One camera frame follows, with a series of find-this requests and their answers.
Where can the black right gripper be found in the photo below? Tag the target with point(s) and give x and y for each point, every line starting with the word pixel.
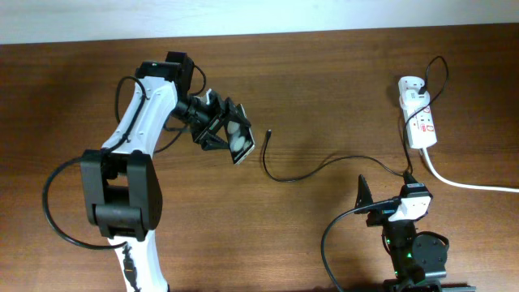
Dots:
pixel 383 212

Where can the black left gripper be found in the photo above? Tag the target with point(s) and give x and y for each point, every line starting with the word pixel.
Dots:
pixel 218 109

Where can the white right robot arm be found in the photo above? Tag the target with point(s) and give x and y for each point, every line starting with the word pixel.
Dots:
pixel 418 258

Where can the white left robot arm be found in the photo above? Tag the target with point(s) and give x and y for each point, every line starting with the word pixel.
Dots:
pixel 122 193

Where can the white USB charger plug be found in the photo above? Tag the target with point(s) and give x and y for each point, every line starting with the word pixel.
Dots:
pixel 411 99

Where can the white power strip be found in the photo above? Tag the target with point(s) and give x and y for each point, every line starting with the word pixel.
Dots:
pixel 420 129

